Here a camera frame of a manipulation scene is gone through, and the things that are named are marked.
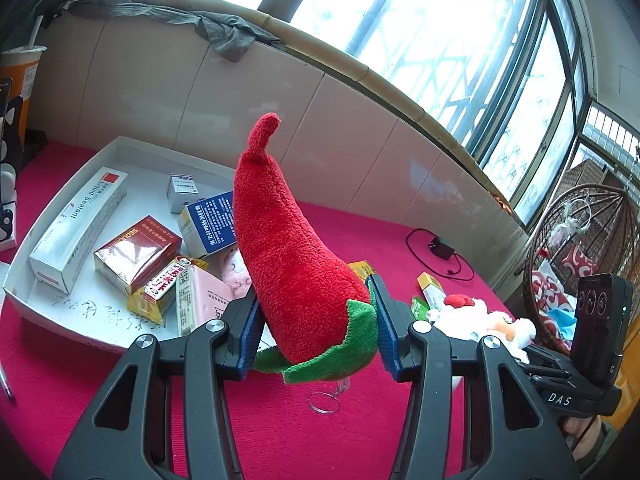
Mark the pink plush toy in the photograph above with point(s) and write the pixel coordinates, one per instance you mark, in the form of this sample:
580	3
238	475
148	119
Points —
232	272

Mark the smartphone on stand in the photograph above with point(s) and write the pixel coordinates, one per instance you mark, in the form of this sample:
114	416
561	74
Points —
10	160

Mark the red chili plush with keyring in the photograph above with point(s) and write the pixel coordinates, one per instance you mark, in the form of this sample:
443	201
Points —
285	240

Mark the hanging wicker chair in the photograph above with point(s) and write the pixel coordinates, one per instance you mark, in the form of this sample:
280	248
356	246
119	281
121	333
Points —
615	220

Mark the white plush toy red hat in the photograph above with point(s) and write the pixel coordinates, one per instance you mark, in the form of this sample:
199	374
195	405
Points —
480	320

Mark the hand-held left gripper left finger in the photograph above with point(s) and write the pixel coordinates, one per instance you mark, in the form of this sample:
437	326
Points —
249	340

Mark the white cardboard tray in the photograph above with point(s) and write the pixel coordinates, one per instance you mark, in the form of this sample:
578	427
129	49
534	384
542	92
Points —
140	170

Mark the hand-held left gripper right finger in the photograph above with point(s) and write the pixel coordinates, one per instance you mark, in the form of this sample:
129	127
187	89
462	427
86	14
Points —
386	340

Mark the small white box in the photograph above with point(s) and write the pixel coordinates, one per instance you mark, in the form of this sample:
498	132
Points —
182	195

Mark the green foil packet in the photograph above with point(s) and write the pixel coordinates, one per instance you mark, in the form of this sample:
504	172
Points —
419	308

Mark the white dreamcatcher ornament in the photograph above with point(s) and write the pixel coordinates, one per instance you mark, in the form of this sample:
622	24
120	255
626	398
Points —
556	234

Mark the orange drink cup with straw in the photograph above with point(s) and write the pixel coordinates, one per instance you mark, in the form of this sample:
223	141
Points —
20	80

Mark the red white back cushion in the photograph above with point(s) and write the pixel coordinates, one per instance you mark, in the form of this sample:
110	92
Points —
580	262

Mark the blue white medicine box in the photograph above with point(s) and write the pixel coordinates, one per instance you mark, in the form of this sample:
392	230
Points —
210	225

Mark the yellow box with green print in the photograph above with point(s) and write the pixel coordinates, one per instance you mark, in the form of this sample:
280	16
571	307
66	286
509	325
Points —
430	287

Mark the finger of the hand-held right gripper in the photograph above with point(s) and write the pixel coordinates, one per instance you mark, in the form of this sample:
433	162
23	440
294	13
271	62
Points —
547	364

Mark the grey cloth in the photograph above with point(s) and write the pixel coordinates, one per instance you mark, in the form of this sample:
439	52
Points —
230	35

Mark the orange red fabric scrap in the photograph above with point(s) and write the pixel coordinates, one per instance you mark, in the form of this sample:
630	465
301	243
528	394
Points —
502	202

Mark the blue cloth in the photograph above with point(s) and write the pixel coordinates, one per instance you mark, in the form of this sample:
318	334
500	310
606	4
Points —
560	320

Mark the red brown shiny box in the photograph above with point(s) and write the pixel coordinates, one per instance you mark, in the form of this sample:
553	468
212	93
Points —
135	250

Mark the person's right forearm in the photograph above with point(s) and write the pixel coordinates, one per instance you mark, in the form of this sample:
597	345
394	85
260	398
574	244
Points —
607	442

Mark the window with metal grille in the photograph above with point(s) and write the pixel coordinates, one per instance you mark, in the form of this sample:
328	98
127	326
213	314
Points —
425	35

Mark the pink box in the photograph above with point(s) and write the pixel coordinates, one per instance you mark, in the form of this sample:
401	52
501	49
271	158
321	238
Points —
200	300

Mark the long white sealant box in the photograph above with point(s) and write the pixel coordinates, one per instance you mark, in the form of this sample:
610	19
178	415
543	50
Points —
75	230

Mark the black pen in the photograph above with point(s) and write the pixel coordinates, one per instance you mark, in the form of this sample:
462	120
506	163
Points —
6	382

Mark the person's right hand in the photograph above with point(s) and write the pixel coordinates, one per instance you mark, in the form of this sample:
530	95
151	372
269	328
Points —
580	437

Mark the red white seat cushion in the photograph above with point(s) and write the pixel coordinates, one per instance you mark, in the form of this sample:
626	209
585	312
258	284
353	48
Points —
547	290

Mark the yellow red snack packet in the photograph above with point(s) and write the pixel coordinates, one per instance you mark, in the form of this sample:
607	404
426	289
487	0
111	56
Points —
160	285

